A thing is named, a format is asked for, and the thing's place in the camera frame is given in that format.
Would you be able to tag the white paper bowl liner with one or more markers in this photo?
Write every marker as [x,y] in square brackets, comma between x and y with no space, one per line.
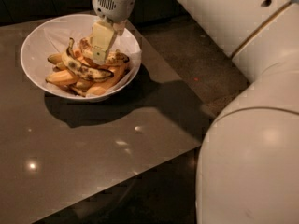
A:
[54,37]

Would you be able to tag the orange banana bunch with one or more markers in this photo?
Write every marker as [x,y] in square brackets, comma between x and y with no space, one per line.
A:
[63,78]

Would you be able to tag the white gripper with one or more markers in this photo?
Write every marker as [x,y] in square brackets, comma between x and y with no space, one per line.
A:
[112,5]

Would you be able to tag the dark spotted front banana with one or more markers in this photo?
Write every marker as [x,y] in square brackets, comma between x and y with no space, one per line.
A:
[82,70]

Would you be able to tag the white bowl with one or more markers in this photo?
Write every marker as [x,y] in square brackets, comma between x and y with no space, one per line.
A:
[31,61]

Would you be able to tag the dark cabinet fronts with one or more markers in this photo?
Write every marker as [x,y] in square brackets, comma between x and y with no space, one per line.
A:
[16,11]

